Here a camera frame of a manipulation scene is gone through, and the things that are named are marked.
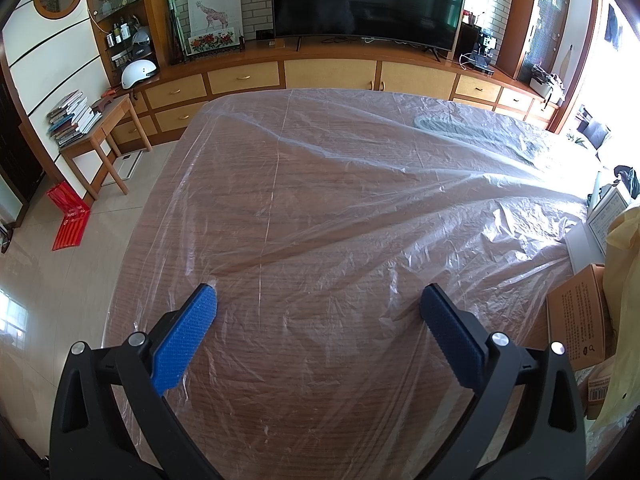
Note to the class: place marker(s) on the red plastic crate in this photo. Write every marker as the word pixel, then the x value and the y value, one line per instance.
pixel 75 213

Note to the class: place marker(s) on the black coffee machine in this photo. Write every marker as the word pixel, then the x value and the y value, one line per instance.
pixel 481 56

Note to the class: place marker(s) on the small wooden side table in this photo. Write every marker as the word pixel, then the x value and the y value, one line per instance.
pixel 101 132

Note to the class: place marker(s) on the stack of books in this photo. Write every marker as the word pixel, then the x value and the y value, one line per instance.
pixel 71 119

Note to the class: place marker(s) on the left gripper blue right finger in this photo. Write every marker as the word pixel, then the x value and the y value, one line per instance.
pixel 458 334

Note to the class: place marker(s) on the white framed certificate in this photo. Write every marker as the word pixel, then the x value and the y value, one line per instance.
pixel 613 203

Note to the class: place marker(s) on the white helmet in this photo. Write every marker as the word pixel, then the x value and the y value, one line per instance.
pixel 136 72

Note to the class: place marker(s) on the giraffe picture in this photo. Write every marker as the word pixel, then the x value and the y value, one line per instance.
pixel 214 15

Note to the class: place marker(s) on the yellow paper bag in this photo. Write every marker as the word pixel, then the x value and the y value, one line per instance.
pixel 621 287

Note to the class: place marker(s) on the flower picture frame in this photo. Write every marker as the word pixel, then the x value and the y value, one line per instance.
pixel 212 41

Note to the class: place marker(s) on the black flat screen television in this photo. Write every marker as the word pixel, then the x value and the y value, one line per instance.
pixel 428 23

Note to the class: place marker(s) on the brown cardboard box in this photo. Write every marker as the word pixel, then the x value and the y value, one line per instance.
pixel 578 317

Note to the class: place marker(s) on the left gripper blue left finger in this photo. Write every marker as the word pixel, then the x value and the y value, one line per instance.
pixel 177 336

